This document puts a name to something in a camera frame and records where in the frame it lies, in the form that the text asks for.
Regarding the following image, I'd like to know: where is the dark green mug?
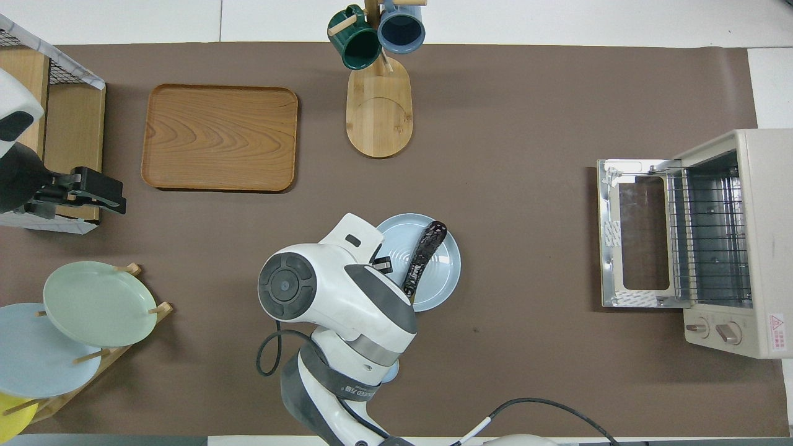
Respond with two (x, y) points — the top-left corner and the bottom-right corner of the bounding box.
(327, 5), (382, 71)

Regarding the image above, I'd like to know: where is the pale blue racked plate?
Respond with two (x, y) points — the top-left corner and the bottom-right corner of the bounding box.
(0, 303), (103, 399)

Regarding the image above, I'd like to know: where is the toaster oven glass door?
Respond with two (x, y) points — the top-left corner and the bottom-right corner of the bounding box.
(598, 159), (682, 308)

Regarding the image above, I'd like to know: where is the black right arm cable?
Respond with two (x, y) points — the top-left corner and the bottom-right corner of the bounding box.
(257, 328), (620, 446)

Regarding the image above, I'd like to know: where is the blue mug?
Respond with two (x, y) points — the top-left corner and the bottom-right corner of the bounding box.
(377, 0), (427, 55)

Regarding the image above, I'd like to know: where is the yellow plate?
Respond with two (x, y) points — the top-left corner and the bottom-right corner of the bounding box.
(0, 393), (38, 444)

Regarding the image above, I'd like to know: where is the wooden plate rack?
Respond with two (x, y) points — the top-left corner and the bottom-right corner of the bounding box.
(0, 263), (174, 427)

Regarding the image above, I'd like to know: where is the wooden mug tree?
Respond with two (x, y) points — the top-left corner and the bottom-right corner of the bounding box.
(327, 0), (428, 159)

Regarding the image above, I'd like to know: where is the light blue round plate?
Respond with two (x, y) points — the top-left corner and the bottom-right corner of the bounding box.
(375, 214), (462, 312)

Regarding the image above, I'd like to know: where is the brown table mat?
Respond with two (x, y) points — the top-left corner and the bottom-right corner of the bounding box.
(0, 42), (789, 437)

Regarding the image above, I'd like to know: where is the beige toaster oven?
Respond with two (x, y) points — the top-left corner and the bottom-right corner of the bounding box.
(598, 128), (793, 360)

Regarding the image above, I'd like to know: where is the pale green plate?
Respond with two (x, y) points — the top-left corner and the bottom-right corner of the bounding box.
(43, 261), (159, 348)

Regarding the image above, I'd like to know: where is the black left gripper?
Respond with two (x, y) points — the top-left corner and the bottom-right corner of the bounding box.
(0, 142), (128, 221)

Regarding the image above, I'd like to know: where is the wire and wood shelf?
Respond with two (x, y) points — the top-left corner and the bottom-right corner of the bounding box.
(0, 14), (106, 235)

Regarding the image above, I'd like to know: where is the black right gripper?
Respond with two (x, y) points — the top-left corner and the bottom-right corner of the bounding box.
(370, 243), (395, 276)

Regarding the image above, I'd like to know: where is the oven wire rack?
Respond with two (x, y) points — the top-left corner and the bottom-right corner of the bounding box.
(666, 166), (753, 304)

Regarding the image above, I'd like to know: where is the wooden serving tray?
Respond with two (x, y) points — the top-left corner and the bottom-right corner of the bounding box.
(141, 84), (299, 192)

